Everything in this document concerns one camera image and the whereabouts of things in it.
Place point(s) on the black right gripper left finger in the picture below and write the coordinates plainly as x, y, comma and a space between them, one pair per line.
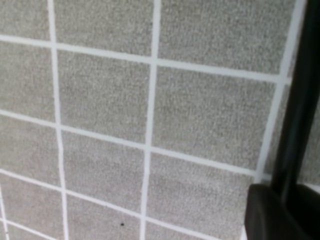
266, 218

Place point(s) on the black pen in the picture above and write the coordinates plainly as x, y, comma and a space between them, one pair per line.
301, 106

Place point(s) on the grey grid tablecloth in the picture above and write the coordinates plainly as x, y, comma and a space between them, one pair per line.
140, 119

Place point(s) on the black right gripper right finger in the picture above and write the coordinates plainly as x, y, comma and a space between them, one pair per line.
304, 206

